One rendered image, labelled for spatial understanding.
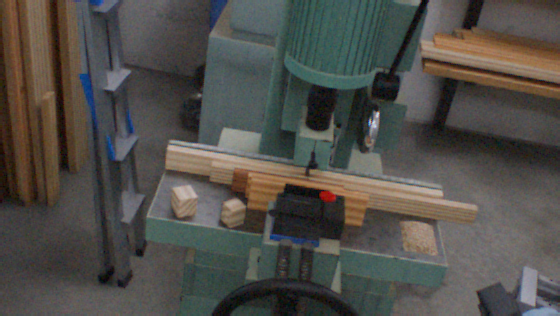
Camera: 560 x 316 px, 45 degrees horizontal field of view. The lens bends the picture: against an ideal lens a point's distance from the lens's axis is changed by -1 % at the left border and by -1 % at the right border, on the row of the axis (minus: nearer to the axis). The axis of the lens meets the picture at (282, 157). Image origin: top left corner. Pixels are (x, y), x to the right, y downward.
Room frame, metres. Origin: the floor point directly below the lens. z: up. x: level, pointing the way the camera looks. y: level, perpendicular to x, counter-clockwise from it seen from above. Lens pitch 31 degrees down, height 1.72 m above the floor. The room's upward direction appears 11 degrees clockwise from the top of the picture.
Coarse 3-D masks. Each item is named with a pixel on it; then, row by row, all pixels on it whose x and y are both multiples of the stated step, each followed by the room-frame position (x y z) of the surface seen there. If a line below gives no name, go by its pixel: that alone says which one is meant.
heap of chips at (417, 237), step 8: (400, 224) 1.17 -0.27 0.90; (408, 224) 1.16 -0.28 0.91; (416, 224) 1.16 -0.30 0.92; (424, 224) 1.17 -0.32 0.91; (408, 232) 1.13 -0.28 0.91; (416, 232) 1.13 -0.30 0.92; (424, 232) 1.13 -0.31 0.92; (432, 232) 1.15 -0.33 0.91; (408, 240) 1.11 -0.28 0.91; (416, 240) 1.11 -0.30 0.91; (424, 240) 1.11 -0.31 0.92; (432, 240) 1.12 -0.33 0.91; (408, 248) 1.09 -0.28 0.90; (416, 248) 1.09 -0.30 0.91; (424, 248) 1.09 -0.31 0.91; (432, 248) 1.10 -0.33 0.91
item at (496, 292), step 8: (488, 288) 0.50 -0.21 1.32; (496, 288) 0.50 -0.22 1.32; (504, 288) 0.50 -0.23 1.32; (480, 296) 0.49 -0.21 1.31; (488, 296) 0.49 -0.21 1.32; (496, 296) 0.49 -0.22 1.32; (504, 296) 0.48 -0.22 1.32; (512, 296) 0.49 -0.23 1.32; (480, 304) 0.49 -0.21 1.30; (488, 304) 0.48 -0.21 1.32; (496, 304) 0.48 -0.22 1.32; (504, 304) 0.47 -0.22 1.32; (512, 304) 0.47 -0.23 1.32; (480, 312) 0.49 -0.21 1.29; (488, 312) 0.47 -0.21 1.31; (496, 312) 0.47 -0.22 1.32; (504, 312) 0.47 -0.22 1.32; (512, 312) 0.47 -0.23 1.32; (520, 312) 0.48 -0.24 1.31
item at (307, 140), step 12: (300, 120) 1.23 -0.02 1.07; (300, 132) 1.18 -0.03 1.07; (312, 132) 1.19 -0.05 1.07; (324, 132) 1.20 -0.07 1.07; (300, 144) 1.16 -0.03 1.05; (312, 144) 1.16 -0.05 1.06; (324, 144) 1.17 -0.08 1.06; (300, 156) 1.16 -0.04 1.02; (324, 156) 1.17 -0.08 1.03; (324, 168) 1.17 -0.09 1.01
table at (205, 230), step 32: (160, 192) 1.13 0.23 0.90; (224, 192) 1.17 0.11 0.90; (160, 224) 1.04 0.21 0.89; (192, 224) 1.04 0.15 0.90; (224, 224) 1.06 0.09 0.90; (256, 224) 1.08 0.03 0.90; (384, 224) 1.16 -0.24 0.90; (256, 256) 1.02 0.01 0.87; (352, 256) 1.05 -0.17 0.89; (384, 256) 1.06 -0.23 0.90; (416, 256) 1.07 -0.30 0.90
